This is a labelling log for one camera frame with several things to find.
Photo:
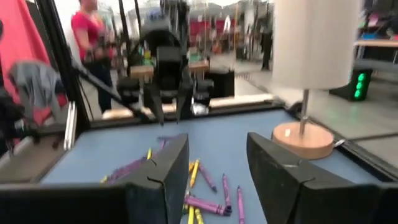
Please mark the purple crayon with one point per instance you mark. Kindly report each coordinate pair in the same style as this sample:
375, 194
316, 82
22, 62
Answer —
166, 139
240, 205
207, 178
126, 170
206, 205
226, 190

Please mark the person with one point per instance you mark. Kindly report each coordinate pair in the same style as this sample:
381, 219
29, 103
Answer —
88, 31
266, 46

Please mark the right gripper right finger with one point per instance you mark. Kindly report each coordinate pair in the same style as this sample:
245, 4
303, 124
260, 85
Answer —
295, 193

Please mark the wooden table board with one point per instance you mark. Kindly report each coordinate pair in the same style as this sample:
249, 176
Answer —
242, 100

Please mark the grey jacket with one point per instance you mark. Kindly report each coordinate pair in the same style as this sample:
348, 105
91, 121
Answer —
37, 81

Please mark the white shade wooden base lamp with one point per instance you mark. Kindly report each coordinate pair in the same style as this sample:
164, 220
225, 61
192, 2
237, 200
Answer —
314, 46

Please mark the black frame strut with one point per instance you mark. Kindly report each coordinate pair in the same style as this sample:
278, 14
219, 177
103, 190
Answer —
62, 46

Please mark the wooden desk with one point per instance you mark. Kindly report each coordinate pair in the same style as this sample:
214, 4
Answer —
373, 43

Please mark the black table frame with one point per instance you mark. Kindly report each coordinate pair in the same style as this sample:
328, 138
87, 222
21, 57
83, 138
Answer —
248, 108

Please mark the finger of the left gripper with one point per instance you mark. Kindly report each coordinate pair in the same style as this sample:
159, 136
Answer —
156, 102
185, 104

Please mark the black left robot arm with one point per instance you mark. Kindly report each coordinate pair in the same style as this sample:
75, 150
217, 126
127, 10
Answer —
164, 31

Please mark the black box green lights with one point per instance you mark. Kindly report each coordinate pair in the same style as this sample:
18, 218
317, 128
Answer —
354, 87

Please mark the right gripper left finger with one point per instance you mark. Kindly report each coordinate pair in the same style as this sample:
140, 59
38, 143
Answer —
155, 193

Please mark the silver aluminium rail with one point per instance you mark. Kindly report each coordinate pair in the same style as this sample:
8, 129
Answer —
70, 124

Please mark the red fabric panel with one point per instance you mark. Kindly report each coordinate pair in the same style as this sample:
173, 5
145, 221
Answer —
21, 34

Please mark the wooden work table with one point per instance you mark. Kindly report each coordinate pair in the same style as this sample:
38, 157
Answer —
140, 70

